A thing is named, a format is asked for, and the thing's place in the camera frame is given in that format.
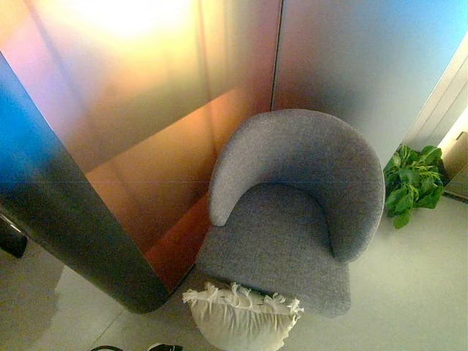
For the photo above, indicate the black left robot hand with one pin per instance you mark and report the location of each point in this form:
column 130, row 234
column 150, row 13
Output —
column 170, row 348

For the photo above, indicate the white fringed pillow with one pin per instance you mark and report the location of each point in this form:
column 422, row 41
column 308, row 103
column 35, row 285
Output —
column 234, row 321

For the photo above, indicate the gray fabric tub armchair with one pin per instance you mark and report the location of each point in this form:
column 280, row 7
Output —
column 292, row 234

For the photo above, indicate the black furniture base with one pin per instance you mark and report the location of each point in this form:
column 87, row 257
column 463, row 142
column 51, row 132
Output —
column 11, row 237

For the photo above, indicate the green leafy potted plant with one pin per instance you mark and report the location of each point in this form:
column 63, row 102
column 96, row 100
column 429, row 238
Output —
column 409, row 183

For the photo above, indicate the brown cardboard box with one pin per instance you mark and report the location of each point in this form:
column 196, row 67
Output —
column 457, row 190

